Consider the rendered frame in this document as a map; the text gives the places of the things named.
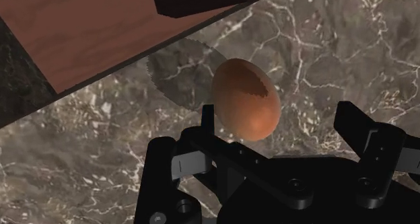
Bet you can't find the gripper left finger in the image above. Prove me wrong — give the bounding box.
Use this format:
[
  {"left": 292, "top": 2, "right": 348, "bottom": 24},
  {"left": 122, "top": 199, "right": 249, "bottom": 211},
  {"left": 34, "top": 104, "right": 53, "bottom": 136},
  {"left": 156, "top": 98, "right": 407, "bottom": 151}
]
[{"left": 133, "top": 104, "right": 315, "bottom": 224}]

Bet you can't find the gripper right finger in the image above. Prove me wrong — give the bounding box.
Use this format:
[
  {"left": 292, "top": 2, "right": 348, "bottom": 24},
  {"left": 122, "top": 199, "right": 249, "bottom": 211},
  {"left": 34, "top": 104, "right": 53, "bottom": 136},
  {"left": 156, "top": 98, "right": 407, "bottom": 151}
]
[{"left": 333, "top": 100, "right": 420, "bottom": 210}]

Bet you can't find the brown egg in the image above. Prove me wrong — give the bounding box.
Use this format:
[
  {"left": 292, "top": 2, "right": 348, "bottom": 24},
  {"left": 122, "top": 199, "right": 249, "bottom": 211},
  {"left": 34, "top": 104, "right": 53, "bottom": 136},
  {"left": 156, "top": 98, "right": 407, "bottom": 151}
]
[{"left": 211, "top": 58, "right": 282, "bottom": 142}]

